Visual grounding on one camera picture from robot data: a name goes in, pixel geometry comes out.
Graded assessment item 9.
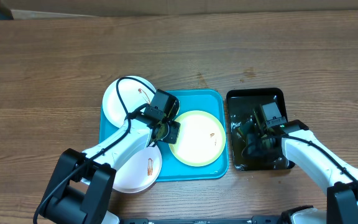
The green rimmed plate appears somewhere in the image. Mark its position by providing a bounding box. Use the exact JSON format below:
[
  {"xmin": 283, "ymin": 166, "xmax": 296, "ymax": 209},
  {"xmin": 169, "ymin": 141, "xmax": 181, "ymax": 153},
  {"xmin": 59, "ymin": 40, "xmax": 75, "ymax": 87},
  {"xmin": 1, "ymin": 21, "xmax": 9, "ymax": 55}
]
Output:
[{"xmin": 169, "ymin": 110, "xmax": 226, "ymax": 167}]

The green yellow sponge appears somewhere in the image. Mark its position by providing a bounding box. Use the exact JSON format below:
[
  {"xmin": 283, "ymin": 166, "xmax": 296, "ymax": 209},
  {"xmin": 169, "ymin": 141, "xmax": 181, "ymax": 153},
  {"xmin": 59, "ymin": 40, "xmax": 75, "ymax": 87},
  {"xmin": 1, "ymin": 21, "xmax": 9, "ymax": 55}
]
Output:
[{"xmin": 236, "ymin": 119, "xmax": 255, "ymax": 144}]

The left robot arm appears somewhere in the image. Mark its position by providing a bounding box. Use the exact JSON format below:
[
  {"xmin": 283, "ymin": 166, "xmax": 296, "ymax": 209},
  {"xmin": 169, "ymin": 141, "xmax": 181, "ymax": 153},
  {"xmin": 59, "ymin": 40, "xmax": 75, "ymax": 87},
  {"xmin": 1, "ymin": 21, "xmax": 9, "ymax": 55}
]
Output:
[{"xmin": 32, "ymin": 113, "xmax": 180, "ymax": 224}]

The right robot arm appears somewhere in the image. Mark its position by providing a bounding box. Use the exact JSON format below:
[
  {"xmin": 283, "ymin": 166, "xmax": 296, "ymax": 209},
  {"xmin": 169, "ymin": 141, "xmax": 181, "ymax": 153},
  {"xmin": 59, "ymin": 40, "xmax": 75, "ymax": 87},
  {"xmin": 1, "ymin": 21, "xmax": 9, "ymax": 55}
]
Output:
[{"xmin": 236, "ymin": 119, "xmax": 358, "ymax": 223}]

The black water tray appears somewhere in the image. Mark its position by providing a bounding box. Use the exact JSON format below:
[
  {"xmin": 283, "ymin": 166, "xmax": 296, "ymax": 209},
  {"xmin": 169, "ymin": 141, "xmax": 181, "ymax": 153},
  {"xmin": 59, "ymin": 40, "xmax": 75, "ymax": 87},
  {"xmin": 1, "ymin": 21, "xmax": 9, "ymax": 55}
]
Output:
[{"xmin": 226, "ymin": 88, "xmax": 295, "ymax": 171}]

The teal plastic tray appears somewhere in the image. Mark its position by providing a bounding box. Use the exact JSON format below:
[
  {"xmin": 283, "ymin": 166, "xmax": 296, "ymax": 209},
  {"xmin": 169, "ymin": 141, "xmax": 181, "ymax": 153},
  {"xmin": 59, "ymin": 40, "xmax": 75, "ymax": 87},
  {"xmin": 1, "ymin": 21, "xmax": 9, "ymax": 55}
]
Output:
[{"xmin": 99, "ymin": 89, "xmax": 230, "ymax": 182}]

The white plate top left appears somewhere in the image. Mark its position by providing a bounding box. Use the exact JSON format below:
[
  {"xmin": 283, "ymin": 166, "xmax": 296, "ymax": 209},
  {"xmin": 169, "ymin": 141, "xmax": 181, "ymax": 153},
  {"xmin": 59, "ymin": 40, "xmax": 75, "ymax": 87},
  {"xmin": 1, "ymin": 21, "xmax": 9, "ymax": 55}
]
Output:
[{"xmin": 102, "ymin": 76, "xmax": 157, "ymax": 128}]

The white plate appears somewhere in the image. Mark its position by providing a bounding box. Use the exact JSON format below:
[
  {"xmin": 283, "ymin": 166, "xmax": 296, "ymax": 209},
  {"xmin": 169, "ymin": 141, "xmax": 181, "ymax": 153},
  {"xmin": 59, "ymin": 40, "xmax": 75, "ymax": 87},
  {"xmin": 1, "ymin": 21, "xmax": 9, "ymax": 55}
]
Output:
[
  {"xmin": 112, "ymin": 146, "xmax": 162, "ymax": 194},
  {"xmin": 102, "ymin": 76, "xmax": 157, "ymax": 128}
]

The white plate bottom left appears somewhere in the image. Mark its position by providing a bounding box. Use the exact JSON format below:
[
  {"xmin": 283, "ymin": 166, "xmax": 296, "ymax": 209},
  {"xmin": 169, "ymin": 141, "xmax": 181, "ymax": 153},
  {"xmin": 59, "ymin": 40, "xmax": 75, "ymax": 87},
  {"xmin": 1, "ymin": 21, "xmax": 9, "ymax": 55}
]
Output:
[{"xmin": 112, "ymin": 146, "xmax": 162, "ymax": 194}]

